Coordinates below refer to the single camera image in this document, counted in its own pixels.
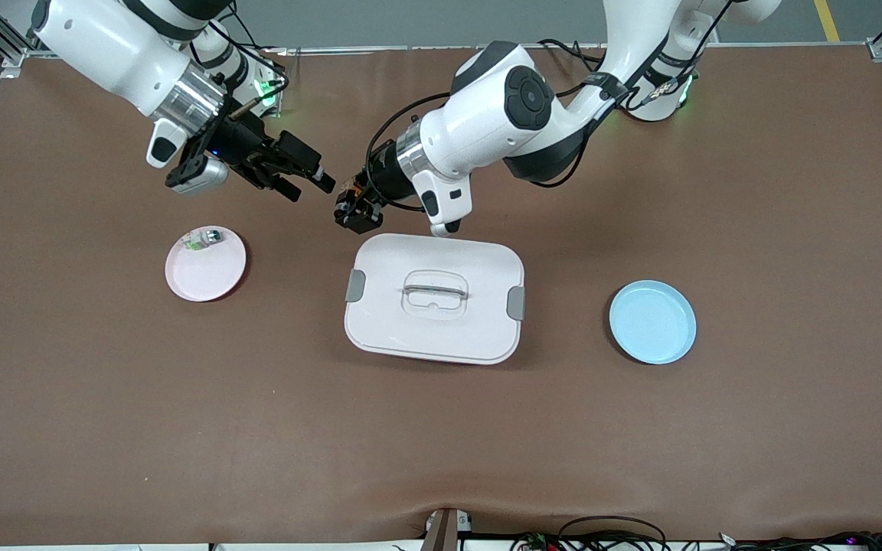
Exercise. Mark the brown table cover sheet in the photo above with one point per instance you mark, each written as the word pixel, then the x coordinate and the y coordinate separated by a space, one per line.
pixel 441 428

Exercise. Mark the metal table edge bracket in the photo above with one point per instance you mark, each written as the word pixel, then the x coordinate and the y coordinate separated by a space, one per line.
pixel 445 532

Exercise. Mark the pink round plate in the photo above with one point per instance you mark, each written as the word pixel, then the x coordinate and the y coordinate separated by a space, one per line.
pixel 204 275

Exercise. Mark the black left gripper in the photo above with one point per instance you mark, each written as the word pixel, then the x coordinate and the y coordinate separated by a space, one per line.
pixel 382 179

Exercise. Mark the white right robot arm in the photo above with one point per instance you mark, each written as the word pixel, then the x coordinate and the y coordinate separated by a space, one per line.
pixel 104 46

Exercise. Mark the metal table edge rail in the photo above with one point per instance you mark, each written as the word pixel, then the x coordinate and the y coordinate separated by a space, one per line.
pixel 372 49

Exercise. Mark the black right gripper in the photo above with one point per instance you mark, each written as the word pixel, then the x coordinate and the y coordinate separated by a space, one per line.
pixel 240 143

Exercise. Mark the white lidded storage container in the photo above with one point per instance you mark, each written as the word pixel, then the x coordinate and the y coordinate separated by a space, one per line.
pixel 441 337

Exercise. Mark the blue round plate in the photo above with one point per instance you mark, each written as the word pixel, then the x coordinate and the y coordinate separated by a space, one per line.
pixel 651 325

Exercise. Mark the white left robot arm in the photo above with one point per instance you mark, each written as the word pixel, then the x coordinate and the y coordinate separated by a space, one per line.
pixel 502 107

